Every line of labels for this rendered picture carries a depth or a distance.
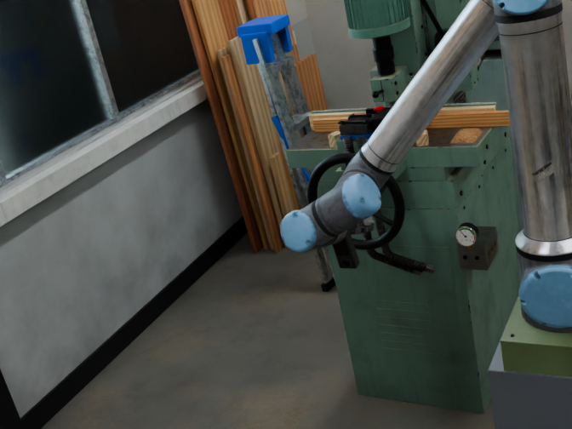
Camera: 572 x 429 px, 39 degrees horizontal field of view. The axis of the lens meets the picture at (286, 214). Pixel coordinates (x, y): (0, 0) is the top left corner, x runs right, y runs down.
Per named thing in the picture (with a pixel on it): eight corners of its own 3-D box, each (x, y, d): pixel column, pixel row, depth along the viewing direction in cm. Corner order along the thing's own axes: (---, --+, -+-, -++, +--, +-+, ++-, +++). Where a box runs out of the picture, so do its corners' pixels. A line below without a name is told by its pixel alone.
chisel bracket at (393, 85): (374, 107, 240) (369, 80, 236) (391, 93, 250) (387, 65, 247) (397, 106, 236) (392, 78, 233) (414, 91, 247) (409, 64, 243)
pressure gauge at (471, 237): (456, 252, 226) (453, 225, 223) (460, 246, 229) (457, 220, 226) (478, 253, 223) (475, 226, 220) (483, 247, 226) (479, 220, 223)
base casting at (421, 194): (317, 207, 251) (312, 180, 247) (388, 140, 295) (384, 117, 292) (458, 209, 228) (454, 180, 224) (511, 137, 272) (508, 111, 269)
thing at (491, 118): (314, 132, 258) (311, 120, 257) (317, 129, 260) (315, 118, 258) (523, 125, 224) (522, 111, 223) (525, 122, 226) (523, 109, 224)
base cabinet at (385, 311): (355, 395, 277) (317, 208, 251) (414, 307, 322) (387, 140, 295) (484, 414, 254) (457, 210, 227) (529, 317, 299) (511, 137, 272)
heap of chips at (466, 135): (449, 143, 223) (448, 137, 222) (460, 130, 231) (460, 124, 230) (474, 142, 220) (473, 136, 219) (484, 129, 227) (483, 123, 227)
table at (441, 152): (273, 180, 243) (269, 162, 240) (318, 144, 266) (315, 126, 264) (470, 180, 211) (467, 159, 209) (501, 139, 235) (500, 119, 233)
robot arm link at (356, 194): (363, 160, 173) (320, 188, 179) (351, 181, 163) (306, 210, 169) (390, 194, 175) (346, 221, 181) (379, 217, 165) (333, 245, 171)
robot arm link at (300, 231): (323, 240, 168) (288, 262, 173) (349, 234, 179) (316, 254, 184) (302, 201, 170) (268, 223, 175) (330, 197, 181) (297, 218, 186)
